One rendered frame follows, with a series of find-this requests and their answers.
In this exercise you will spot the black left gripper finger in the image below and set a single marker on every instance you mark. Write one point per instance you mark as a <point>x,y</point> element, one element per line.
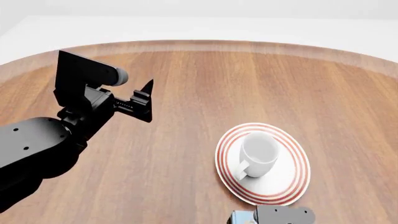
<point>146,102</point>

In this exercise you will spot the small light blue box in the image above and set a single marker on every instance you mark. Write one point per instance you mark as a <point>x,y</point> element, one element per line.
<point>243,217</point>

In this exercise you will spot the white mug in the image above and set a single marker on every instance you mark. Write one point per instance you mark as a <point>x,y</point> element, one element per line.
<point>258,154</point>

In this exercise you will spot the white plate with red rings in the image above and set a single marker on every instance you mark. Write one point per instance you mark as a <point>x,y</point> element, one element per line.
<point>280,184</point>

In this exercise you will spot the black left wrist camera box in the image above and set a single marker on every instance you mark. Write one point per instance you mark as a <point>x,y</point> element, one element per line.
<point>81,72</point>

